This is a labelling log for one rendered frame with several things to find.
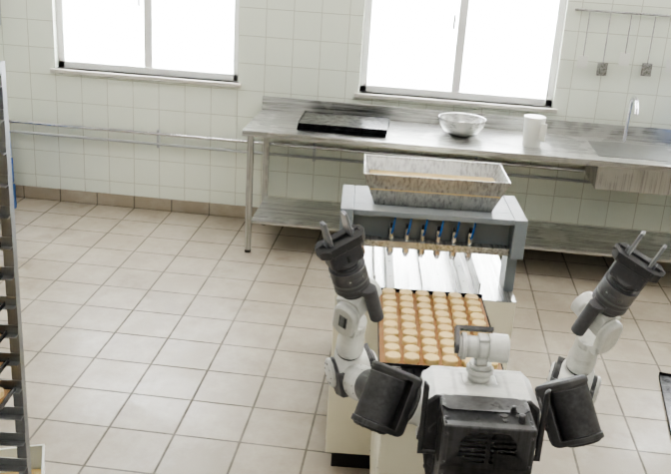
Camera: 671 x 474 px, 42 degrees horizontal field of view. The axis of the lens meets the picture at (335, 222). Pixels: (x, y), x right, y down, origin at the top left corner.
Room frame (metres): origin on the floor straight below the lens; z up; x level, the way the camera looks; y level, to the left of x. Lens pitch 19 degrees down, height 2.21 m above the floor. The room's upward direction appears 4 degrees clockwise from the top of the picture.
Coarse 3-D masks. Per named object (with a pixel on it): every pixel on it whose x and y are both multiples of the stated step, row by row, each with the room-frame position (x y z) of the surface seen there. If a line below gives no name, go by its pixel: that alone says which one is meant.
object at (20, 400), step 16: (0, 96) 2.24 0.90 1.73; (0, 128) 2.24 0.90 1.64; (0, 160) 2.24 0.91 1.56; (0, 192) 2.24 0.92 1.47; (16, 240) 2.26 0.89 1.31; (16, 256) 2.26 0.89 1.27; (16, 272) 2.25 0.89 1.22; (16, 288) 2.24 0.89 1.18; (16, 320) 2.24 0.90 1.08; (16, 352) 2.24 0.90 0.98; (16, 368) 2.24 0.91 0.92; (16, 400) 2.24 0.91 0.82
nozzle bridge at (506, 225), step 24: (360, 192) 3.38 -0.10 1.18; (360, 216) 3.24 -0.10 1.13; (384, 216) 3.15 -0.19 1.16; (408, 216) 3.15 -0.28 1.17; (432, 216) 3.15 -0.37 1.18; (456, 216) 3.15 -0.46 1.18; (480, 216) 3.17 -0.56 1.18; (504, 216) 3.19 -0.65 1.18; (384, 240) 3.19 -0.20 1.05; (408, 240) 3.20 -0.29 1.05; (432, 240) 3.22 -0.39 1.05; (456, 240) 3.23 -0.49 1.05; (480, 240) 3.23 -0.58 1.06; (504, 240) 3.23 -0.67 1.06; (504, 264) 3.28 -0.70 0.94; (504, 288) 3.25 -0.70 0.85
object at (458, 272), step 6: (456, 252) 3.49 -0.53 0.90; (456, 258) 3.42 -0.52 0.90; (456, 264) 3.35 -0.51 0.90; (456, 270) 3.29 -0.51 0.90; (462, 270) 3.29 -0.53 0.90; (456, 276) 3.28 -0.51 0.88; (462, 276) 3.23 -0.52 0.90; (456, 282) 3.26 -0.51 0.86; (462, 282) 3.16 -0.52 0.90; (462, 288) 3.10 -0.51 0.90; (468, 288) 3.11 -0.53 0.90
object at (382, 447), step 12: (408, 372) 2.52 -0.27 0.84; (420, 372) 2.52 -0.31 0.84; (372, 432) 3.01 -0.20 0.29; (408, 432) 2.46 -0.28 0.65; (372, 444) 2.93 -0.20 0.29; (384, 444) 2.46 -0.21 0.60; (396, 444) 2.46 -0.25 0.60; (408, 444) 2.46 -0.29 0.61; (372, 456) 2.85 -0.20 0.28; (384, 456) 2.46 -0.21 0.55; (396, 456) 2.46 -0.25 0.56; (408, 456) 2.46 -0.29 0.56; (420, 456) 2.46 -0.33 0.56; (372, 468) 2.78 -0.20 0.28; (384, 468) 2.46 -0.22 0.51; (396, 468) 2.46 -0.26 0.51; (408, 468) 2.46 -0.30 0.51; (420, 468) 2.46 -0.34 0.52
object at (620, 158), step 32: (256, 128) 5.68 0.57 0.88; (288, 128) 5.74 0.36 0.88; (416, 128) 5.99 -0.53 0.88; (512, 128) 6.12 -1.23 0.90; (576, 128) 6.08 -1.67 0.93; (608, 128) 6.06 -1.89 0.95; (640, 128) 6.04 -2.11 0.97; (544, 160) 5.42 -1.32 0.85; (576, 160) 5.40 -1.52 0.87; (608, 160) 5.41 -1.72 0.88; (640, 160) 5.47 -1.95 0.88; (640, 192) 5.49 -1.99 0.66; (288, 224) 5.64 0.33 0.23; (544, 224) 5.99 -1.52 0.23
